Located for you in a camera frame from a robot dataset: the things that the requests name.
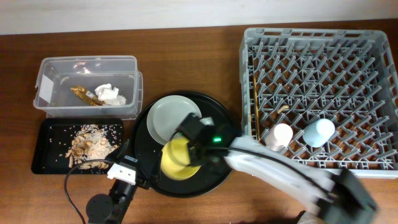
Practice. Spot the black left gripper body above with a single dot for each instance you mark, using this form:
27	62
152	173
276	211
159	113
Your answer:
124	192

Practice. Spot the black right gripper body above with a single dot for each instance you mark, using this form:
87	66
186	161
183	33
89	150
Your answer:
194	151

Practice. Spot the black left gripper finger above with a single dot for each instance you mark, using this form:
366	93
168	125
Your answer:
120	152
154	177

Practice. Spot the round black tray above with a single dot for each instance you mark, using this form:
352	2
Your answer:
146	150

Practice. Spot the yellow bowl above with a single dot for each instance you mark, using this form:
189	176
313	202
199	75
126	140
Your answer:
175	161

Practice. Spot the grey plate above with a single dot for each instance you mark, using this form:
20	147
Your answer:
166	114

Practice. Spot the white napkin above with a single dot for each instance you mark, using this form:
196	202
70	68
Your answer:
110	95

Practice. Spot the brown snack wrapper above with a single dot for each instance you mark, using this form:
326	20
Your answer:
87	96

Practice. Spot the wooden chopstick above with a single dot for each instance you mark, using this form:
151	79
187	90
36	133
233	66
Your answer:
255	92
257	123

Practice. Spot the pink cup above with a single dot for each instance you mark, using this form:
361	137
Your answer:
278	137

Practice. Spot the blue cup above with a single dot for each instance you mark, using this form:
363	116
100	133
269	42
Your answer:
319	132

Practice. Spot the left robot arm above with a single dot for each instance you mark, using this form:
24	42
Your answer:
112	207

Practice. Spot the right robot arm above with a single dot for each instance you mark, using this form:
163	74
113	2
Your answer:
332	198

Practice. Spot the food scrap in rack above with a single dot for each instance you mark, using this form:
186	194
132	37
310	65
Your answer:
283	108

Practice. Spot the grey dishwasher rack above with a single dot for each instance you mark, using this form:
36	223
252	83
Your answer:
346	76

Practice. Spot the food scraps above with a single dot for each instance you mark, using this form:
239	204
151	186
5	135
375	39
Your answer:
92	142

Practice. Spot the clear plastic bin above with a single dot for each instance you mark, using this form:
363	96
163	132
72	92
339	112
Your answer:
58	74

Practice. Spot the black rectangular tray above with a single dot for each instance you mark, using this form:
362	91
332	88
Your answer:
55	139

